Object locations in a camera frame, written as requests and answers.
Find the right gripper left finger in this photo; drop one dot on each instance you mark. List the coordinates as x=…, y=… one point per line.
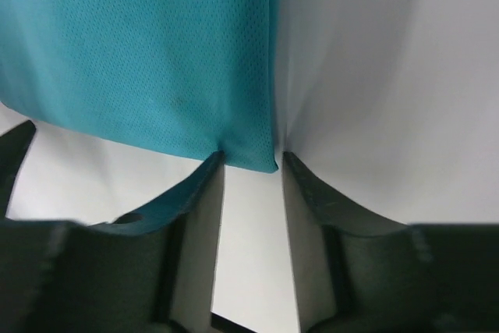
x=151, y=270

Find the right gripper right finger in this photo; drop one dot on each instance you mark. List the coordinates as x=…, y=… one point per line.
x=357, y=271

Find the teal t shirt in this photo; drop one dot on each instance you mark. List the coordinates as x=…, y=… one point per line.
x=181, y=77

